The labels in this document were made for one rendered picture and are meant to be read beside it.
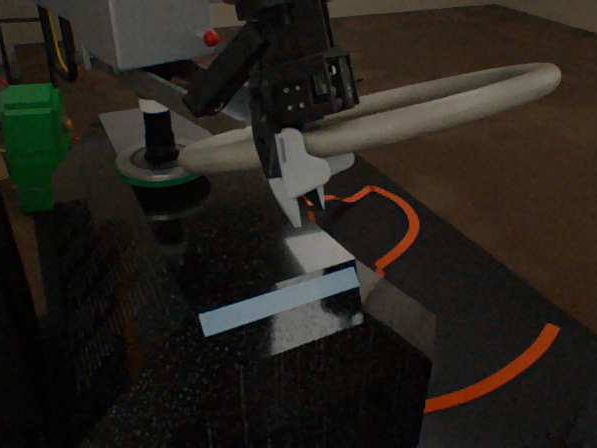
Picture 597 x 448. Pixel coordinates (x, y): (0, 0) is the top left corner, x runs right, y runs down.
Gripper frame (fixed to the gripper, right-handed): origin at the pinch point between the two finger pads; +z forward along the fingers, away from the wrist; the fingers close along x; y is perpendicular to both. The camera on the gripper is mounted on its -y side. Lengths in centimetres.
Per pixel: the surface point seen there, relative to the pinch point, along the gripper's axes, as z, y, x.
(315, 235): 18, -24, 52
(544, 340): 95, 7, 151
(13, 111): -31, -203, 141
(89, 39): -31, -62, 46
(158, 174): 0, -58, 51
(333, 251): 21, -19, 48
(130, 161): -4, -67, 54
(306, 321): 29, -22, 35
